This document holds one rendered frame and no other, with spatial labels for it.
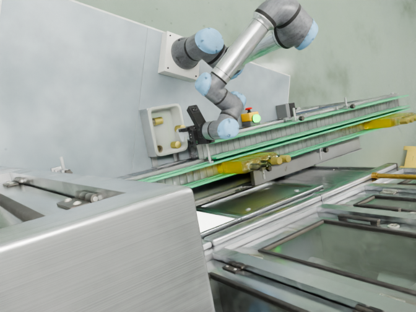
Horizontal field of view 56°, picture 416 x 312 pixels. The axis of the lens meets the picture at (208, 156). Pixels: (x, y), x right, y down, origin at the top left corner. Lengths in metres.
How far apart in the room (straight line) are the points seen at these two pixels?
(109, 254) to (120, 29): 1.64
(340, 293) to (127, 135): 1.21
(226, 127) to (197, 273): 1.13
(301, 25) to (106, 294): 1.36
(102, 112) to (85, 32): 0.34
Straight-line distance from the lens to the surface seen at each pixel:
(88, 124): 1.76
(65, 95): 1.75
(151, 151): 1.83
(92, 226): 0.31
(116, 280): 0.32
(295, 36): 1.57
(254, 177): 2.07
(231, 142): 1.97
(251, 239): 1.34
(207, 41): 1.77
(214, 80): 1.47
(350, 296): 0.93
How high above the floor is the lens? 2.42
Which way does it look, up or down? 55 degrees down
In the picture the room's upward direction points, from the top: 90 degrees clockwise
